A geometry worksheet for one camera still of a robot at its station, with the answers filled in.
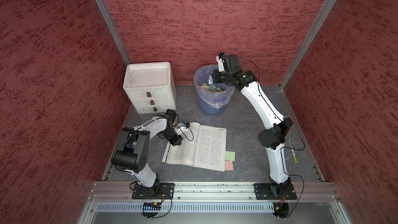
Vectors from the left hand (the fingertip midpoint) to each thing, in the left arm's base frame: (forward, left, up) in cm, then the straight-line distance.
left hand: (177, 145), depth 89 cm
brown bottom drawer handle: (+23, +17, +4) cm, 29 cm away
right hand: (+27, -20, +30) cm, 45 cm away
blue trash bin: (+22, -20, +4) cm, 30 cm away
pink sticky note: (-11, -29, 0) cm, 31 cm away
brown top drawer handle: (+23, +17, +19) cm, 34 cm away
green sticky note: (-6, -31, -1) cm, 31 cm away
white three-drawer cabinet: (+24, +15, +24) cm, 37 cm away
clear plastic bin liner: (+17, -22, +26) cm, 38 cm away
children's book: (-1, -15, +1) cm, 15 cm away
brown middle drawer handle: (+23, +17, +11) cm, 31 cm away
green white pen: (-6, -67, 0) cm, 67 cm away
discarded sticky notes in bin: (+35, -19, +13) cm, 42 cm away
